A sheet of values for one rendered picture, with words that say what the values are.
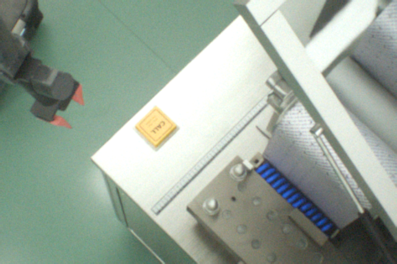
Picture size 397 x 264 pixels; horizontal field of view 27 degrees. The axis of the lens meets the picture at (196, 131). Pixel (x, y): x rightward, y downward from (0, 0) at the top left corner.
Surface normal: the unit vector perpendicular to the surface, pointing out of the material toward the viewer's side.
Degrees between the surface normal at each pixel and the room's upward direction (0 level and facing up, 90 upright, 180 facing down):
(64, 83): 60
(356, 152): 36
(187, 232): 0
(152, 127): 0
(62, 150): 0
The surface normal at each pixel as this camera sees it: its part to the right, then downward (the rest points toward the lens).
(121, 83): 0.04, -0.25
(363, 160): 0.46, 0.20
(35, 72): -0.34, -0.41
